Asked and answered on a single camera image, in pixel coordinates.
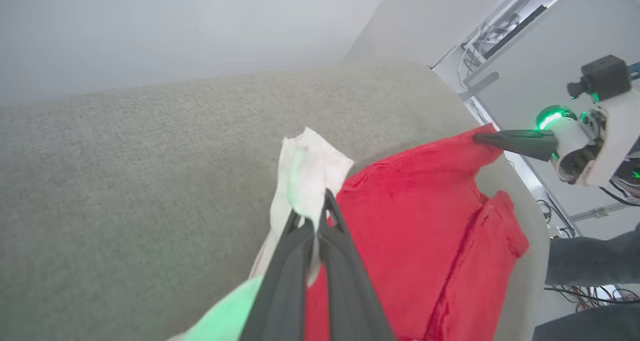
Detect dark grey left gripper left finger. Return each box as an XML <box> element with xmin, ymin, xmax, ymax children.
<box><xmin>239</xmin><ymin>210</ymin><xmax>317</xmax><ymax>341</ymax></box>

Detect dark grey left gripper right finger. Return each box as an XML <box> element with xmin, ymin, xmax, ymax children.
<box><xmin>316</xmin><ymin>188</ymin><xmax>397</xmax><ymax>341</ymax></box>

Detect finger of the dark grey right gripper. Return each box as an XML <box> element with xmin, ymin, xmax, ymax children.
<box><xmin>497</xmin><ymin>128</ymin><xmax>559</xmax><ymax>142</ymax></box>
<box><xmin>472</xmin><ymin>132</ymin><xmax>559</xmax><ymax>162</ymax></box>

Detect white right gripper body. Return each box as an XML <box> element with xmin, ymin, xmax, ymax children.
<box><xmin>535</xmin><ymin>87</ymin><xmax>640</xmax><ymax>188</ymax></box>

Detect red and white T-shirt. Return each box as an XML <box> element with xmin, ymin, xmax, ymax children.
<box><xmin>167</xmin><ymin>123</ymin><xmax>531</xmax><ymax>341</ymax></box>

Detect dark grey trousers of person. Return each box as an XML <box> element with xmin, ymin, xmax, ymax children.
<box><xmin>531</xmin><ymin>223</ymin><xmax>640</xmax><ymax>341</ymax></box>

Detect grey fabric sofa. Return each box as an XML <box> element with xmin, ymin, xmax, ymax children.
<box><xmin>0</xmin><ymin>58</ymin><xmax>551</xmax><ymax>341</ymax></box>

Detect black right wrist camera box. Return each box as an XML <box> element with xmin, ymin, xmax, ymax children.
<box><xmin>566</xmin><ymin>54</ymin><xmax>634</xmax><ymax>102</ymax></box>

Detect white desk frame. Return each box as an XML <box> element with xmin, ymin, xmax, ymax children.
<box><xmin>432</xmin><ymin>0</ymin><xmax>581</xmax><ymax>103</ymax></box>

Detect grey wall conduit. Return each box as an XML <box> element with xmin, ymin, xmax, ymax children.
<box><xmin>567</xmin><ymin>201</ymin><xmax>632</xmax><ymax>223</ymax></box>

